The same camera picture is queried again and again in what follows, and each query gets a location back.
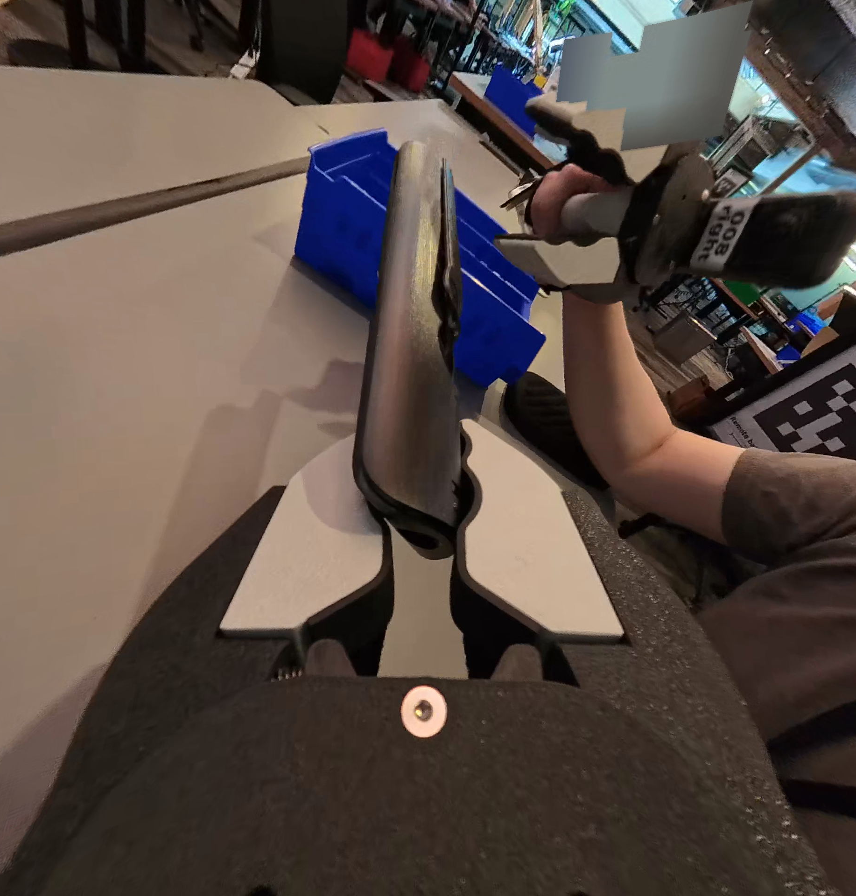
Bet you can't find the black remote control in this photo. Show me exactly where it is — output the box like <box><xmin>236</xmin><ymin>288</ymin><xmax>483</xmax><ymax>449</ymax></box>
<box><xmin>352</xmin><ymin>140</ymin><xmax>465</xmax><ymax>559</ymax></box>

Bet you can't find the person's right forearm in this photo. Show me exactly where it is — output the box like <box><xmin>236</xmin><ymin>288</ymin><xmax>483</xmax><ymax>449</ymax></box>
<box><xmin>561</xmin><ymin>283</ymin><xmax>747</xmax><ymax>547</ymax></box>

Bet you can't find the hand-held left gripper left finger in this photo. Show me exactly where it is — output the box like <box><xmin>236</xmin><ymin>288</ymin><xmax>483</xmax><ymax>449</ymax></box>
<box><xmin>219</xmin><ymin>433</ymin><xmax>394</xmax><ymax>638</ymax></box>

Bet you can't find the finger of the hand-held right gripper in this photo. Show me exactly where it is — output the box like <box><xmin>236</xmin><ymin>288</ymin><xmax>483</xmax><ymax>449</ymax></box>
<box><xmin>494</xmin><ymin>234</ymin><xmax>625</xmax><ymax>289</ymax></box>
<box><xmin>525</xmin><ymin>97</ymin><xmax>635</xmax><ymax>186</ymax></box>

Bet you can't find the red plastic bin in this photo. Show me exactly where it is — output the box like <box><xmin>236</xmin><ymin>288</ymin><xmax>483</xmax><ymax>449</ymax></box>
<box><xmin>345</xmin><ymin>28</ymin><xmax>394</xmax><ymax>84</ymax></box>
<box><xmin>389</xmin><ymin>38</ymin><xmax>432</xmax><ymax>92</ymax></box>

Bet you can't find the blue plastic bin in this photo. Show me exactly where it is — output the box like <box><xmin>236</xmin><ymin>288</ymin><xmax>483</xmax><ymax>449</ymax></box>
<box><xmin>484</xmin><ymin>64</ymin><xmax>544</xmax><ymax>116</ymax></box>
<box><xmin>294</xmin><ymin>128</ymin><xmax>547</xmax><ymax>386</ymax></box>

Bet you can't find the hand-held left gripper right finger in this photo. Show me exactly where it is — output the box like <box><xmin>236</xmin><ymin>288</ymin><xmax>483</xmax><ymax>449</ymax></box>
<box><xmin>450</xmin><ymin>418</ymin><xmax>625</xmax><ymax>645</ymax></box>

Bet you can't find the black quilted cushion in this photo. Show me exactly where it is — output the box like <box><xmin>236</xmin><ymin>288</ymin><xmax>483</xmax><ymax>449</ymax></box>
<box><xmin>501</xmin><ymin>371</ymin><xmax>611</xmax><ymax>491</ymax></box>

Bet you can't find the person's right hand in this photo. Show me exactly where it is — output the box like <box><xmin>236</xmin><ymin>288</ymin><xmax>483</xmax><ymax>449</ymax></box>
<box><xmin>522</xmin><ymin>167</ymin><xmax>614</xmax><ymax>240</ymax></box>

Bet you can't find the black framed marker sign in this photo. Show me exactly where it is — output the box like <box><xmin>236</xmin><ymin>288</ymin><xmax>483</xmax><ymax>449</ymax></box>
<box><xmin>708</xmin><ymin>336</ymin><xmax>856</xmax><ymax>463</ymax></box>

